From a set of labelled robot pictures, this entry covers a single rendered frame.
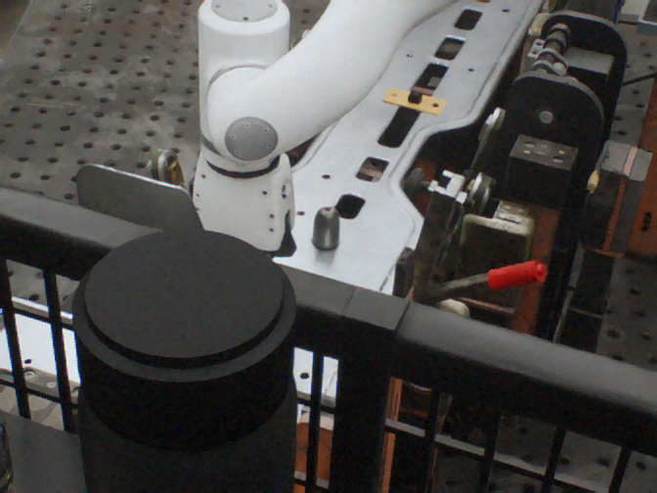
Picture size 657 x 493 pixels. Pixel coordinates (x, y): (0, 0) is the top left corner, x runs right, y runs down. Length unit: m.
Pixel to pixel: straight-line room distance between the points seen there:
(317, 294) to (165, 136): 1.64
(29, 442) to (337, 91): 0.54
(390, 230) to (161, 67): 0.99
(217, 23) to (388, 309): 0.65
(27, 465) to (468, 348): 0.22
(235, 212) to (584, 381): 0.79
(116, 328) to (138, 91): 1.88
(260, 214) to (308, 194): 0.27
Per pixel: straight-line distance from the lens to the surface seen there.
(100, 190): 0.91
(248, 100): 1.02
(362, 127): 1.57
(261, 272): 0.37
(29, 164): 2.04
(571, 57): 1.47
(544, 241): 1.40
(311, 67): 1.01
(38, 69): 2.31
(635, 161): 1.45
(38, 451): 0.57
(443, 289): 1.18
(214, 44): 1.08
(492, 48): 1.79
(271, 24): 1.07
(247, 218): 1.19
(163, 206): 0.89
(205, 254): 0.38
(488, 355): 0.44
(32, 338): 1.26
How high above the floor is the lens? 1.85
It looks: 39 degrees down
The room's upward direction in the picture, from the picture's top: 4 degrees clockwise
